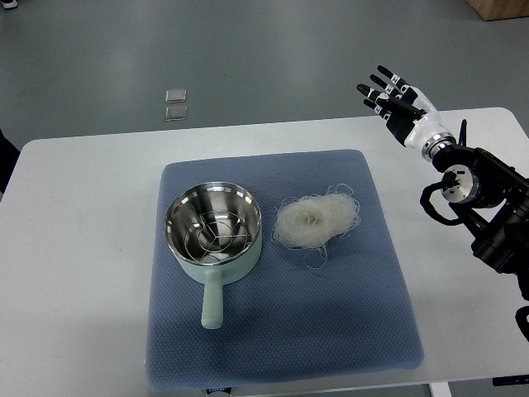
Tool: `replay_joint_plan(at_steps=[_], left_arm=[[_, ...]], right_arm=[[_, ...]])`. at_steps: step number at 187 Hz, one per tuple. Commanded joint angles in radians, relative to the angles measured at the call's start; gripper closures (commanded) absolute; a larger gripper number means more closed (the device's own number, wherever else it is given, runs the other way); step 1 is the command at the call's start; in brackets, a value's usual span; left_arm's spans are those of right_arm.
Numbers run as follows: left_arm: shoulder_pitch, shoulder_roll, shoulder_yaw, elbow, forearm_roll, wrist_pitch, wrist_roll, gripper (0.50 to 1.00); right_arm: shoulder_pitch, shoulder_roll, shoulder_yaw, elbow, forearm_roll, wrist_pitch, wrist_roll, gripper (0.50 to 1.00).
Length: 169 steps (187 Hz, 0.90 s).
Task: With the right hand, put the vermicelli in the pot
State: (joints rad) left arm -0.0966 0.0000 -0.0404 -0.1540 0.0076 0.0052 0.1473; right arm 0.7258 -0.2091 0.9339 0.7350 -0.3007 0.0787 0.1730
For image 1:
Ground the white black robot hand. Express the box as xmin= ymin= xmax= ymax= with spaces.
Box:
xmin=356 ymin=65 xmax=455 ymax=161

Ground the white vermicelli bundle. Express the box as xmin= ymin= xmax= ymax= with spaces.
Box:
xmin=271 ymin=183 xmax=361 ymax=270

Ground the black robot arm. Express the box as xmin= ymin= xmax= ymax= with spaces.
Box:
xmin=420 ymin=120 xmax=528 ymax=299

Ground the mint green steel pot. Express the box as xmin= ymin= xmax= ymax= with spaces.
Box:
xmin=164 ymin=182 xmax=263 ymax=330

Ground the brown cardboard box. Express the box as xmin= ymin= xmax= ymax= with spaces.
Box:
xmin=467 ymin=0 xmax=528 ymax=22

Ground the blue textured mat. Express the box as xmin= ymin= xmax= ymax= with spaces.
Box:
xmin=146 ymin=150 xmax=424 ymax=391

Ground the lower metal floor plate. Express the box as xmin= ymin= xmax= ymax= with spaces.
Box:
xmin=164 ymin=104 xmax=188 ymax=122

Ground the metal floor plate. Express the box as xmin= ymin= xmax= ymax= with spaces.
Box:
xmin=165 ymin=88 xmax=187 ymax=103
xmin=164 ymin=104 xmax=188 ymax=122

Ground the upper metal floor plate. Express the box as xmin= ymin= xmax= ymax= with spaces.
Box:
xmin=165 ymin=88 xmax=187 ymax=103

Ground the black white shoe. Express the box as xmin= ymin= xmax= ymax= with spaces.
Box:
xmin=1 ymin=0 xmax=18 ymax=10

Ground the wire steaming rack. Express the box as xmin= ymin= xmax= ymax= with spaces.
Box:
xmin=183 ymin=211 xmax=253 ymax=265

